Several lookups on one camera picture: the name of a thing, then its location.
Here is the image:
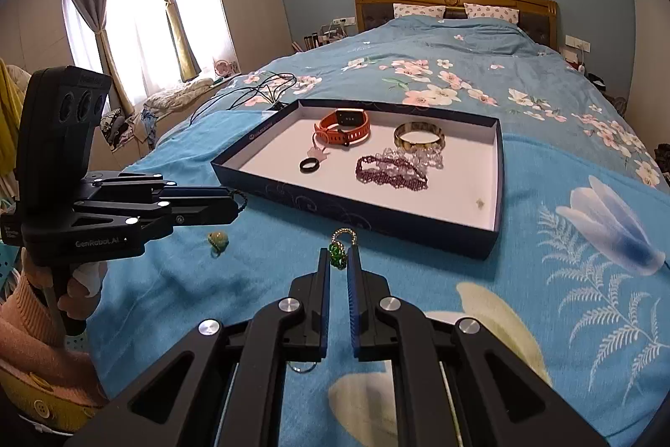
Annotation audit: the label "yellow garment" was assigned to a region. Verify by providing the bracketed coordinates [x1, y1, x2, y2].
[0, 363, 106, 432]

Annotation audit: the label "blue floral duvet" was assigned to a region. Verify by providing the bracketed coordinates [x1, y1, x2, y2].
[157, 16, 660, 189]

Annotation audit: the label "person's left hand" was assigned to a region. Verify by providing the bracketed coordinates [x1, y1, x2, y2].
[21, 261, 106, 338]

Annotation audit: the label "black cable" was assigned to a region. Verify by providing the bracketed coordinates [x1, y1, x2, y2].
[189, 72, 296, 126]

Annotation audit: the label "colourful clothes pile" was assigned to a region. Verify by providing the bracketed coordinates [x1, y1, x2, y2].
[103, 106, 158, 149]

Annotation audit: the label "orange smartwatch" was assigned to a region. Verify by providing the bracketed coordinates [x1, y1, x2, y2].
[313, 108, 374, 148]

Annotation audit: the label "clear crystal bracelet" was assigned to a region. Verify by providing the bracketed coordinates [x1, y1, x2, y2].
[381, 144, 447, 176]

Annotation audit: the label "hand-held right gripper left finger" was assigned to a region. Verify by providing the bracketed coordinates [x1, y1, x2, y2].
[63, 248, 332, 447]

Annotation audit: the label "blue floral blanket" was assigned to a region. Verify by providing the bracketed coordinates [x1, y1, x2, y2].
[86, 112, 670, 447]

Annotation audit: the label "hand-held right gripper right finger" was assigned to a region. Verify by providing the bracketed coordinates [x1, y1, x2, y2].
[346, 244, 611, 447]

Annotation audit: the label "dark blue shallow box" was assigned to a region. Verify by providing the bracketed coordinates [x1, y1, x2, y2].
[210, 98, 504, 261]

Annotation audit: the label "white patterned pillow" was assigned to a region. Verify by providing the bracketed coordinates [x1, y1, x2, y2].
[394, 3, 447, 20]
[465, 3, 521, 25]

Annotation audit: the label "window seat cabinet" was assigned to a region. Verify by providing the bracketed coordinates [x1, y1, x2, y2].
[110, 75, 247, 160]

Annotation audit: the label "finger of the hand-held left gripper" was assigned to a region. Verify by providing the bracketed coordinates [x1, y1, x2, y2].
[81, 171, 235, 203]
[73, 199, 242, 245]

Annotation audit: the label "light clothes pile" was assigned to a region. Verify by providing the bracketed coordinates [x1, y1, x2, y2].
[144, 78, 215, 113]

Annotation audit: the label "person's left forearm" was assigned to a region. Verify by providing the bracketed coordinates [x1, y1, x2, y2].
[0, 269, 111, 406]

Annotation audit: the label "purple bead bracelet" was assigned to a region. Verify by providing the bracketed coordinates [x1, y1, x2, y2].
[356, 154, 429, 191]

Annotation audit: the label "nightstand bottles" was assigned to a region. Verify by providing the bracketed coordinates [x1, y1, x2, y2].
[290, 18, 357, 52]

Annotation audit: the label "brown and gold bangle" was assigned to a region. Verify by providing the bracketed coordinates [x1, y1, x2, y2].
[393, 121, 447, 153]

